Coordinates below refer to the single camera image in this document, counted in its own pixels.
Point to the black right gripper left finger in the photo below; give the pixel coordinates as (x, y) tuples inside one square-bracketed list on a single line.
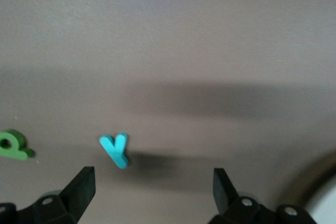
[(78, 195)]

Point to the beige round plate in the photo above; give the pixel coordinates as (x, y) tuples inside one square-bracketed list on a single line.
[(325, 208)]

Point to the teal foam letter y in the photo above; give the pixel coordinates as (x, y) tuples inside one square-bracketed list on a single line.
[(118, 153)]

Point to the green foam letter p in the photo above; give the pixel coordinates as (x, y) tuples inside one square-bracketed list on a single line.
[(15, 153)]

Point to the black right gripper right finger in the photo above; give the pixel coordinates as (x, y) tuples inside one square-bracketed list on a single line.
[(223, 195)]

